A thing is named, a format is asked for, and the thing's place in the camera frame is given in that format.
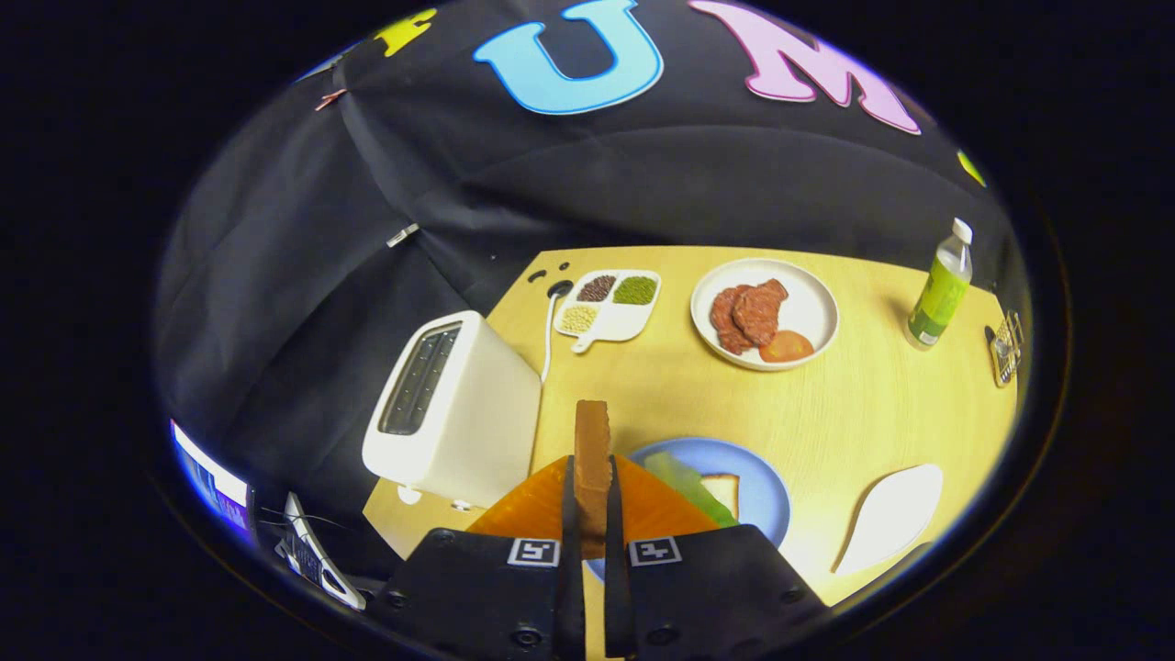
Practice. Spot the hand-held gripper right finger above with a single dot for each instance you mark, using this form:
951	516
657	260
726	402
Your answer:
613	551

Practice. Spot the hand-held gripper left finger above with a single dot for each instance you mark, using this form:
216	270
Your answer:
571	551

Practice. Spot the toasted bread slice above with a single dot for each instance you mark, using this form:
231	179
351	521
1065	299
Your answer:
593	468

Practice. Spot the green lettuce leaf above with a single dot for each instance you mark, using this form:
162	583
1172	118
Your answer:
684	482

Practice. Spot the white bread slice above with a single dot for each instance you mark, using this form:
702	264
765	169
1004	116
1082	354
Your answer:
725	491

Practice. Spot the white toaster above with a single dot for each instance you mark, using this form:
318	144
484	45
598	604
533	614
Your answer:
468	431

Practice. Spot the blue round plate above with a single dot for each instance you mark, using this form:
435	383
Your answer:
762	496

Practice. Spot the white divided bean dish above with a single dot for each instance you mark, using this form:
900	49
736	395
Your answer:
615	321

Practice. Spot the white curved device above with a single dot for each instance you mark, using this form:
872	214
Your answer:
317	555

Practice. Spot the brown meat patty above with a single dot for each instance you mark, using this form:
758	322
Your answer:
723	321
760	312

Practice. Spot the red tomato slice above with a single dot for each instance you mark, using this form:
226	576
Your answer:
787	347

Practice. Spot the white leaf-shaped plate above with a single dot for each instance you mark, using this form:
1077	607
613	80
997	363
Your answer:
890	519

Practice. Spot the white round plate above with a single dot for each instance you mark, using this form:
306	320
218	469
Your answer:
812	308

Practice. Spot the silver clip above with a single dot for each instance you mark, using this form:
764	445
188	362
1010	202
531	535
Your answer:
403	235

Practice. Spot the computer monitor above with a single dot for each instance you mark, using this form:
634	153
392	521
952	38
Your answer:
211	477

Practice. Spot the black backdrop cloth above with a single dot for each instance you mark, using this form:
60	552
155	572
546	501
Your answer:
303	275

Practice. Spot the green label plastic bottle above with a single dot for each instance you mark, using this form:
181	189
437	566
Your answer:
938	298

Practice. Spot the pink clip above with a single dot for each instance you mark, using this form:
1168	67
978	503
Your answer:
330	99

